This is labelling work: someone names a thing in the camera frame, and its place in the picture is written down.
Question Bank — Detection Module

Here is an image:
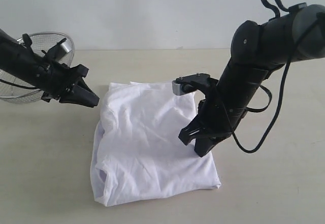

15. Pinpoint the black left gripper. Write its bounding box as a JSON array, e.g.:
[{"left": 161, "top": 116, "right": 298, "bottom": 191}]
[{"left": 38, "top": 62, "right": 100, "bottom": 108}]

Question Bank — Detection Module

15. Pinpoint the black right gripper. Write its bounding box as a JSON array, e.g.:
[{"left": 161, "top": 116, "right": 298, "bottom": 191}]
[{"left": 178, "top": 94, "right": 244, "bottom": 157}]

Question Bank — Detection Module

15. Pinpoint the white t-shirt red lettering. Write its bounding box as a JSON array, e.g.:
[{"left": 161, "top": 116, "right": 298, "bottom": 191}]
[{"left": 90, "top": 82, "right": 221, "bottom": 207}]

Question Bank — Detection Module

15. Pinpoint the metal wire mesh basket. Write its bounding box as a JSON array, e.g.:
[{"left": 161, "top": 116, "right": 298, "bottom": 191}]
[{"left": 1, "top": 31, "right": 75, "bottom": 104}]

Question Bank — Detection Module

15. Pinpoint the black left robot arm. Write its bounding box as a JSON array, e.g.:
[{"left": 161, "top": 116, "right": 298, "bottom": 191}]
[{"left": 1, "top": 31, "right": 100, "bottom": 108}]

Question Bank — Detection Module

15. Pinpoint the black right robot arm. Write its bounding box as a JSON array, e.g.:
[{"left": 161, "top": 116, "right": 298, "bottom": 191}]
[{"left": 172, "top": 3, "right": 324, "bottom": 157}]

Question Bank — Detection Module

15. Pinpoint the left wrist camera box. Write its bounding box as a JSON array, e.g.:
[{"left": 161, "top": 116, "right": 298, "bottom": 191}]
[{"left": 42, "top": 38, "right": 73, "bottom": 62}]

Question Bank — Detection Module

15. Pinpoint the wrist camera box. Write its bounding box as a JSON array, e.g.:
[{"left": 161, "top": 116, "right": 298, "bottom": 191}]
[
  {"left": 172, "top": 73, "right": 219, "bottom": 96},
  {"left": 42, "top": 38, "right": 73, "bottom": 62}
]

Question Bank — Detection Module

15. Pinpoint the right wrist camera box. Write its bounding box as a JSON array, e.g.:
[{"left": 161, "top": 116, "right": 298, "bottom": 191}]
[{"left": 172, "top": 73, "right": 219, "bottom": 96}]

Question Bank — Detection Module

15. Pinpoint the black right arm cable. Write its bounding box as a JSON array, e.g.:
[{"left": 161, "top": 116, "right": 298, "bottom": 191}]
[{"left": 223, "top": 0, "right": 325, "bottom": 154}]

